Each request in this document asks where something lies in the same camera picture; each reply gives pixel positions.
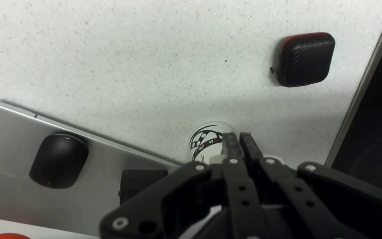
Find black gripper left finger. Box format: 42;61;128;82
99;133;269;239

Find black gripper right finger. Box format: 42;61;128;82
239;133;382;239

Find white red patterned mug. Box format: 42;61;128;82
188;121;234;165

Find black induction cooktop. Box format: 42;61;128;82
324;33;382;189

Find black computer mouse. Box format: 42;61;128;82
29;133;88;189

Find silver laptop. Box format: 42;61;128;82
0;101;178;235

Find orange white bottle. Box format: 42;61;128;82
0;233;30;239

